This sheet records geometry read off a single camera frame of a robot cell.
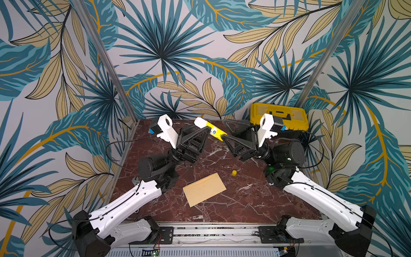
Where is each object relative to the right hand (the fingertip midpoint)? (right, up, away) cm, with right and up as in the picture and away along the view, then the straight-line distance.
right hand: (223, 129), depth 42 cm
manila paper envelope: (-7, -31, +45) cm, 55 cm away
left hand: (-3, 0, -3) cm, 4 cm away
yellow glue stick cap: (+12, -23, +50) cm, 56 cm away
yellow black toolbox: (+51, +11, +58) cm, 78 cm away
